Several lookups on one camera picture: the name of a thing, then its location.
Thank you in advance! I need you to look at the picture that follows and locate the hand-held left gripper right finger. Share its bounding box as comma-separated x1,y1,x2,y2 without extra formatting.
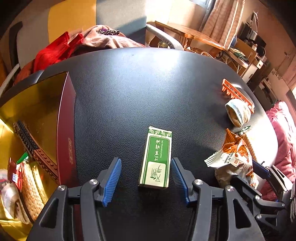
171,157,266,241

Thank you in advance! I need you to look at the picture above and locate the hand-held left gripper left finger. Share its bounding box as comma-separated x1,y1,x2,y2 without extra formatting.
26,157,122,241

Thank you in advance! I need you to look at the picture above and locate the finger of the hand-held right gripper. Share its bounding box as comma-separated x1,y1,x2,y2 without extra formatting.
252,159,289,202
231,175,287,217

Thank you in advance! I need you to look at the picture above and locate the green cracker packet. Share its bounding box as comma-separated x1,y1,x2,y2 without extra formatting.
16,152,48,223
239,126,255,163

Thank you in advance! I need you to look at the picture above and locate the orange snack wrapper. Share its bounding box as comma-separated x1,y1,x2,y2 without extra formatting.
204,128,260,189

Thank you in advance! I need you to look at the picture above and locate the green and white carton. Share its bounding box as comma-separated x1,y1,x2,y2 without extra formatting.
138,126,173,189

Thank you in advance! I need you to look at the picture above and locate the white sock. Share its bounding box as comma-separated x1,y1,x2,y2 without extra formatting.
225,99,252,128

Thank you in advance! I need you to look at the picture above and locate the orange plastic rack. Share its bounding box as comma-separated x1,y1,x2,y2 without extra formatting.
221,79,255,114

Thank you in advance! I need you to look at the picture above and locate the dark toy brick strip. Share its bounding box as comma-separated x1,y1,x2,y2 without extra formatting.
13,120,59,183

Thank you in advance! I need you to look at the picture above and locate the gold tin box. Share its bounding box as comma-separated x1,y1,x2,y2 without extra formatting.
0,71,79,241

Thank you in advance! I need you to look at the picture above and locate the white wrapper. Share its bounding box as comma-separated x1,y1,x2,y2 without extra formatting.
0,169,21,220

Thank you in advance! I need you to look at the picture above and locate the person's right hand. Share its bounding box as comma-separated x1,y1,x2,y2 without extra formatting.
290,191,296,222

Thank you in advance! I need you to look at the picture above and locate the pink bedding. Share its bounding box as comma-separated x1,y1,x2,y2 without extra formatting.
259,101,296,202

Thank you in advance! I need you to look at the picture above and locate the white floral board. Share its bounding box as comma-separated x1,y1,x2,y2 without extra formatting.
269,68,289,84

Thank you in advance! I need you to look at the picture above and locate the white cabinet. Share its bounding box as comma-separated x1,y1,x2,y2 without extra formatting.
243,56,266,81

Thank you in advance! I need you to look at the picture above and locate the green cloth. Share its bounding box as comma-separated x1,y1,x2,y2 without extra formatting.
232,47,249,62

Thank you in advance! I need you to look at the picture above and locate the black monitor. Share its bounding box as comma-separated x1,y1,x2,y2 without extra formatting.
240,23,266,47

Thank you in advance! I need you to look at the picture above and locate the rust brown cloth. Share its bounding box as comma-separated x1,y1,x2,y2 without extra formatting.
14,59,37,85

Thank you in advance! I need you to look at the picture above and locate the red cloth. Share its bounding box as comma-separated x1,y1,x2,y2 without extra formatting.
33,31,84,72

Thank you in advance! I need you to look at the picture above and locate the wooden side table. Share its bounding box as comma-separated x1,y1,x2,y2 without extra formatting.
154,20,226,54

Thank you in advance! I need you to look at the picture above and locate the hanging white bag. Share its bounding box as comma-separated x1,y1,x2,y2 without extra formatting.
246,11,258,26

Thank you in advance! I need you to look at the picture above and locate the floral curtain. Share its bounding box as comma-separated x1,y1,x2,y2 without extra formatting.
200,0,245,50

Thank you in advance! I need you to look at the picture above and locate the grey yellow blue armchair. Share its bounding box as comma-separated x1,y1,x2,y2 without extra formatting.
0,0,183,93

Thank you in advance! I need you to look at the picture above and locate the dark bead string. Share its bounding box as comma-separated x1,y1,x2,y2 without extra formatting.
98,28,120,36

